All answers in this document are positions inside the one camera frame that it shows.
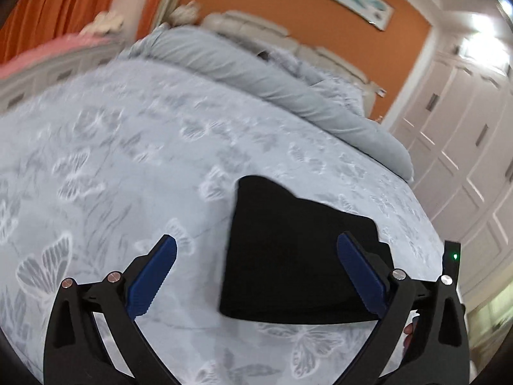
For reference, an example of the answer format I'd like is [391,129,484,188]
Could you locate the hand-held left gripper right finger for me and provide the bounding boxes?
[337,232,470,385]

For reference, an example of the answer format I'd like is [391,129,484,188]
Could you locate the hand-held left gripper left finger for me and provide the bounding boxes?
[43,234,181,385]

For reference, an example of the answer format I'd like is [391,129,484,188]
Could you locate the black pants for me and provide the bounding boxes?
[218,174,395,325]

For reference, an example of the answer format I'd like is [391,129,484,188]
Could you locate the person's right hand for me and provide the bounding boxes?
[402,316,420,354]

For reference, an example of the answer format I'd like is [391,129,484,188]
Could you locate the white wardrobe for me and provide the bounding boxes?
[391,48,513,289]

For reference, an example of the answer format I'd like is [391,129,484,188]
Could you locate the butterfly print bed blanket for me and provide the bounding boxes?
[0,58,461,385]

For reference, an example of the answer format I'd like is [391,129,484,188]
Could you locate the white window bench cabinet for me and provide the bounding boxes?
[0,42,133,115]

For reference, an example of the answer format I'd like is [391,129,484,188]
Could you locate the grey duvet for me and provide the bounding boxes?
[128,22,415,183]

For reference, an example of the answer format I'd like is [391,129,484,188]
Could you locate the pink bench cushion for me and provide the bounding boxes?
[0,32,121,83]

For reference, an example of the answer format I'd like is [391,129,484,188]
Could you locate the flower shaped cushion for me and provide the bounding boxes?
[82,10,123,35]

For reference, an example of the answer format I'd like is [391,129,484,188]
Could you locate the white plush toy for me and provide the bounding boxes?
[168,2,201,25]

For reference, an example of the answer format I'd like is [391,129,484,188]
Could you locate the beige padded headboard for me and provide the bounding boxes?
[200,10,381,119]

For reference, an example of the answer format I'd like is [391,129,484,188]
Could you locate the orange curtain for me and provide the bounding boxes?
[0,0,121,65]

